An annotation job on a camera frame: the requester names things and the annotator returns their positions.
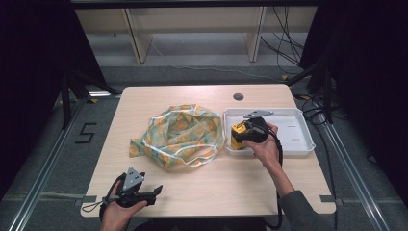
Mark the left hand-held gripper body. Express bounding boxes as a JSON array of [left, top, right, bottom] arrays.
[[115, 167, 146, 208]]

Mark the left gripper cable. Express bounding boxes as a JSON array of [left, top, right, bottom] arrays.
[[81, 174, 127, 222]]

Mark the aluminium floor rail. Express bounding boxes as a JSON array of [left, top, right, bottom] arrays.
[[7, 95, 89, 231], [316, 102, 392, 231]]

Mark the black metal stand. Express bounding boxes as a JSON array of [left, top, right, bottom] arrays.
[[286, 38, 336, 125], [59, 67, 122, 130]]

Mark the orange print shopping bag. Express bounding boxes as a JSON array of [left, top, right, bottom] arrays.
[[128, 103, 227, 171]]

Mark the bundle of black cables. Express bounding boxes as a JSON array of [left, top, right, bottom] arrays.
[[259, 5, 306, 75]]

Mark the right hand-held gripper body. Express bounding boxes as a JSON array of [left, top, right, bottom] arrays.
[[241, 109, 275, 144]]

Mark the white plastic tray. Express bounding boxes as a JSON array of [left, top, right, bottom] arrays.
[[222, 107, 317, 159]]

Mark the yellow and black packet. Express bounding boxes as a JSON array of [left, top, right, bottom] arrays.
[[230, 120, 248, 151]]

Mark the black floor cable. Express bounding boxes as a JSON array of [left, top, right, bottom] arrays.
[[293, 93, 340, 231]]

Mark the person's left hand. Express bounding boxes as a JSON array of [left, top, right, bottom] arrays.
[[100, 180, 149, 231]]

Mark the light wooden desk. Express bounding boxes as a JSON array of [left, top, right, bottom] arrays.
[[74, 5, 319, 64]]

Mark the person's right hand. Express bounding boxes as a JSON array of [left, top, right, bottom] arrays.
[[241, 122, 282, 171]]

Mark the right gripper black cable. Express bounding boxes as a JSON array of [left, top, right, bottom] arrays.
[[249, 121, 285, 231]]

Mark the white floor cable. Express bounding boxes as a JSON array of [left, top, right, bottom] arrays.
[[140, 30, 285, 82]]

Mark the dark curtain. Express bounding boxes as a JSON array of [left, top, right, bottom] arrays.
[[0, 0, 107, 200], [299, 0, 408, 206]]

